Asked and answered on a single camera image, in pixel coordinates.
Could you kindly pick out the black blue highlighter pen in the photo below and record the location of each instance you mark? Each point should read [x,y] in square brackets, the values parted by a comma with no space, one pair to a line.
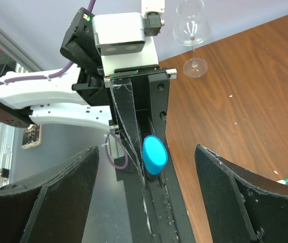
[154,179]

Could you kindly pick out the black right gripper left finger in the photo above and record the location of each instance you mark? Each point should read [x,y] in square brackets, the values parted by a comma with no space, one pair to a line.
[51,206]

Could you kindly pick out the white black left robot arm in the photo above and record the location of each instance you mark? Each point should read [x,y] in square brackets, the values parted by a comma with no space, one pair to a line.
[46,97]

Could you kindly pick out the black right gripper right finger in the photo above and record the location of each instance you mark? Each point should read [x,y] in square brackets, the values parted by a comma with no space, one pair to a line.
[241,206]

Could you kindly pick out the clear wine glass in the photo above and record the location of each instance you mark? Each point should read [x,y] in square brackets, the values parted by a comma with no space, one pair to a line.
[192,29]

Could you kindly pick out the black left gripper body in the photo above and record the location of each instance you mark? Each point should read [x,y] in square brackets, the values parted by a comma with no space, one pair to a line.
[95,91]

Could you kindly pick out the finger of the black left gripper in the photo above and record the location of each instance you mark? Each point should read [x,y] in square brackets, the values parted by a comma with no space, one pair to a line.
[128,95]
[159,92]

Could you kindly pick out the aluminium frame rail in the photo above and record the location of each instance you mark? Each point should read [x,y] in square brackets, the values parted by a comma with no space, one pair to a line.
[24,62]

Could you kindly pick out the white pen green tip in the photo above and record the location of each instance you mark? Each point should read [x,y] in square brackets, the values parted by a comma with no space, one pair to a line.
[282,182]

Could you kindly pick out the blue highlighter cap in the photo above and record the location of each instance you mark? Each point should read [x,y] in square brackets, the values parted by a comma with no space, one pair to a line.
[154,155]

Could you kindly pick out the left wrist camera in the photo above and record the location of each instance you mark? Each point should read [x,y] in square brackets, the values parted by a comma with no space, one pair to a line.
[125,40]

